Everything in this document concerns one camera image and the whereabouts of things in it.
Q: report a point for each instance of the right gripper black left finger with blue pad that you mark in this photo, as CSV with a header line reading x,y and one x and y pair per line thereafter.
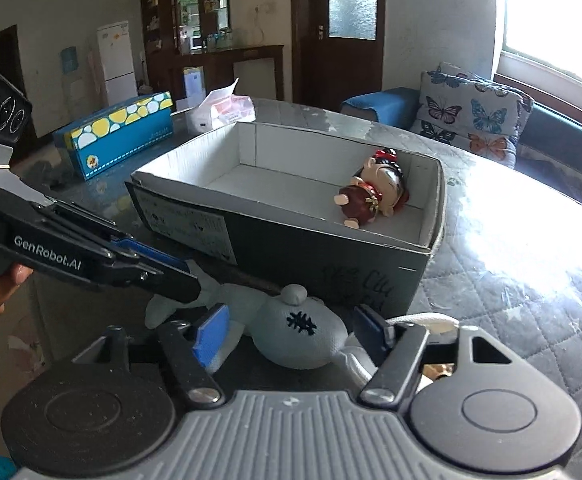
x,y
190,350

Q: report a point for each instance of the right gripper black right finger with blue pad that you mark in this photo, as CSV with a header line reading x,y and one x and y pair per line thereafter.
x,y
396,350

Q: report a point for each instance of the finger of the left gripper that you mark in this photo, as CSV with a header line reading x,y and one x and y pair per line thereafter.
x,y
105,233
155,272

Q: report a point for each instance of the white plush rabbit toy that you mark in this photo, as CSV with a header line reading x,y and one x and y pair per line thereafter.
x,y
292,329

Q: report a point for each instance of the dark-haired doll figurine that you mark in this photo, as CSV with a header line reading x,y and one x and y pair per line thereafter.
x,y
379,187

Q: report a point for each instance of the blue spotted tissue box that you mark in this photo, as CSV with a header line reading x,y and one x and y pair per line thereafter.
x,y
97,142

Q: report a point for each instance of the dark cardboard shoe box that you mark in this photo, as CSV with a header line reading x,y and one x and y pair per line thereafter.
x,y
261,198

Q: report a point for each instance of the white pink tissue pack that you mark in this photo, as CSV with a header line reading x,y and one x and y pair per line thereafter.
x,y
221,107

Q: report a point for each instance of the white refrigerator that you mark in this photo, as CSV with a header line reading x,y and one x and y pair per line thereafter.
x,y
116,62

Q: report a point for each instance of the dark wooden cabinet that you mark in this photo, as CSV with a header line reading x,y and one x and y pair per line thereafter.
x,y
194,37

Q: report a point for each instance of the butterfly print cushion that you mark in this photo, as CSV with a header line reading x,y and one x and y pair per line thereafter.
x,y
472,113

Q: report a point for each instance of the blue sofa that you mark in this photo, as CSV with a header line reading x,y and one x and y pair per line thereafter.
x,y
549,149

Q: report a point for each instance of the dark wooden door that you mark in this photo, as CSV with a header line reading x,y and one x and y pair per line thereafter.
x,y
337,50

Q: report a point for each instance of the window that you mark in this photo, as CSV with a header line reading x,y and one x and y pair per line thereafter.
x,y
542,43

